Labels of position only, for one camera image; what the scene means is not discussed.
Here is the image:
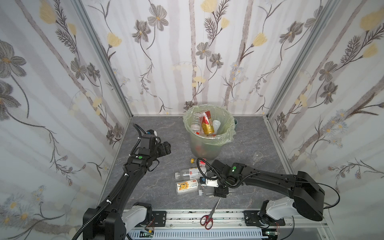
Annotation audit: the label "aluminium rail base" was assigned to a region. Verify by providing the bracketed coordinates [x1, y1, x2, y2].
[78, 208, 326, 240]

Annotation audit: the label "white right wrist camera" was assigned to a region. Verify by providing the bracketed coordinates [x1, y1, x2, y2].
[199, 177, 219, 188]

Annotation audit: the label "clear bottle red white label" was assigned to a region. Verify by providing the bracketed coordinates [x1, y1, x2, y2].
[190, 112, 203, 135]

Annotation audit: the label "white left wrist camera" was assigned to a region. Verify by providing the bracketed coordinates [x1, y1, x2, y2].
[146, 130, 158, 138]

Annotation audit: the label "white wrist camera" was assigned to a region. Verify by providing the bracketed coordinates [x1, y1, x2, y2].
[199, 177, 219, 188]
[146, 130, 158, 138]

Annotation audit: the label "clear square bottle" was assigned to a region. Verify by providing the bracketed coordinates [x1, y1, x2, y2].
[198, 186, 215, 198]

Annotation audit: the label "red cap white bottle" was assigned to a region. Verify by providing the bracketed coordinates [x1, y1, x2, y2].
[213, 120, 221, 135]

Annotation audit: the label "green plastic bin liner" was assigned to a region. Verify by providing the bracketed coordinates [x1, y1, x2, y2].
[183, 104, 236, 147]

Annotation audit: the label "sunflower label bottle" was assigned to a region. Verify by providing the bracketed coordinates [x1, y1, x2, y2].
[176, 180, 199, 195]

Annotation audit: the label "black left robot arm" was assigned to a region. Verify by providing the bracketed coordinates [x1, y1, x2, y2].
[72, 124, 171, 240]

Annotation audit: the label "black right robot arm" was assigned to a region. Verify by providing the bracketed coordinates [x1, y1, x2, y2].
[196, 158, 341, 228]

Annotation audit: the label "green mesh waste bin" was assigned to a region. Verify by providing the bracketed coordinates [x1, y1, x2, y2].
[183, 104, 236, 160]

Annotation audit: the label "red handled scissors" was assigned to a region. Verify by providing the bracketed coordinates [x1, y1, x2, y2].
[200, 198, 222, 230]

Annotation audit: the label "yellow tea bottle red label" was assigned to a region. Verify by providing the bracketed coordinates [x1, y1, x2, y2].
[202, 111, 215, 135]

